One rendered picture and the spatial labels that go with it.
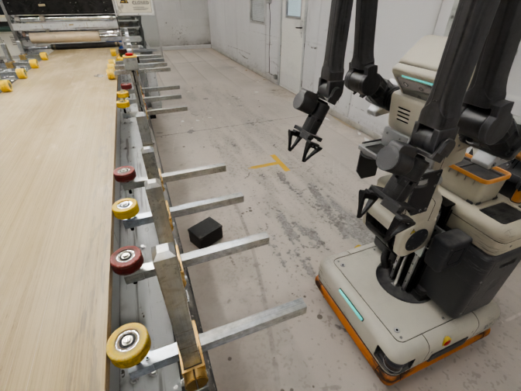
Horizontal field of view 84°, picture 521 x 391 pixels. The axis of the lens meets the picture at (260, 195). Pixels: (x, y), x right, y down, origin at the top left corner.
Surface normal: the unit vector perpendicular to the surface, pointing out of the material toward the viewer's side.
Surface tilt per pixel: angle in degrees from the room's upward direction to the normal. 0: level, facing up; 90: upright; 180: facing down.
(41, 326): 0
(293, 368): 0
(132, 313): 0
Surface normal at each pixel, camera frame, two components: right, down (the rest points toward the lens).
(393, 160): -0.84, -0.17
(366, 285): 0.00, -0.83
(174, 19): 0.37, 0.52
